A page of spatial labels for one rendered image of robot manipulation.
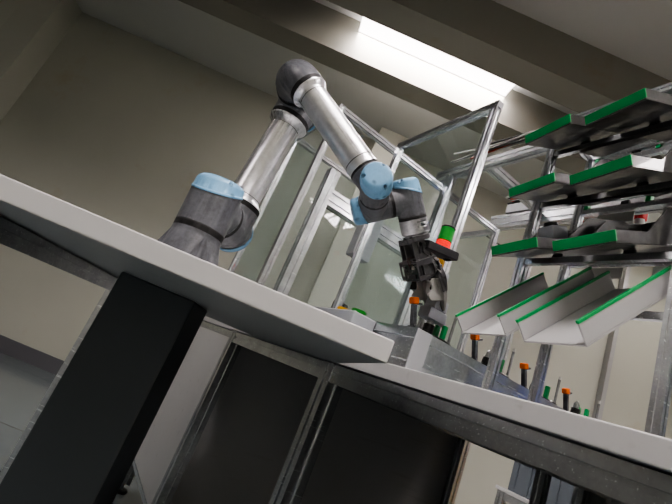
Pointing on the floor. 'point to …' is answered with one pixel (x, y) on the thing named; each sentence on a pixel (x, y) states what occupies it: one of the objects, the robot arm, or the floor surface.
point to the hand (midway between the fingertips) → (437, 304)
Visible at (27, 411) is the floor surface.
